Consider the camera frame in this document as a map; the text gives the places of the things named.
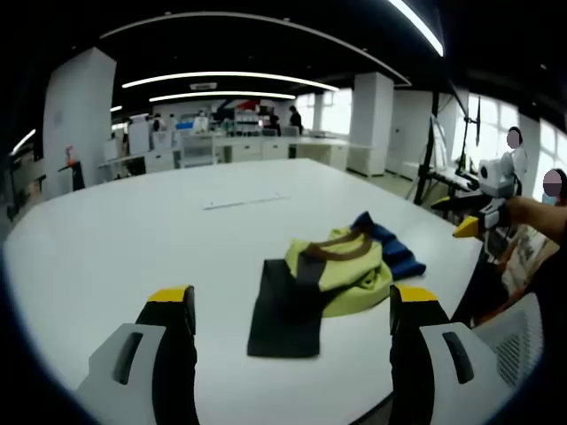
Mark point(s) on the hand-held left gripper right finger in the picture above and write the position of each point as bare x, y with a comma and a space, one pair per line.
425, 354

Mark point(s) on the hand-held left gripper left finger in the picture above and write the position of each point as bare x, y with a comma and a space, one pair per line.
142, 354

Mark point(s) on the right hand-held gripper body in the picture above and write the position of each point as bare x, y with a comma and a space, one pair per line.
498, 177

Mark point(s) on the yellow blue grey garment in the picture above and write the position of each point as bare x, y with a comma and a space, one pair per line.
350, 274

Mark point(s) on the black equipment stand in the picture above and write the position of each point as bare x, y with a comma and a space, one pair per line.
426, 177

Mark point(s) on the person's dark clothing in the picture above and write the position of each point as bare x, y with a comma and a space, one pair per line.
553, 270

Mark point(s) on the long white counter desk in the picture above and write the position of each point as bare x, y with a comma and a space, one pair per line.
310, 148

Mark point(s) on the white ceiling light strip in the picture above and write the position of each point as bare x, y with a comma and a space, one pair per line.
221, 95
421, 24
23, 141
230, 76
116, 108

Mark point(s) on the dark shelf rack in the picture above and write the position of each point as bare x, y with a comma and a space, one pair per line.
31, 190

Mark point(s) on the white mesh office chair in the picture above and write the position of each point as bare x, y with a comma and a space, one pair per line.
197, 150

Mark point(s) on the ceiling air vent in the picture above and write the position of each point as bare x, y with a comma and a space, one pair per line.
204, 86

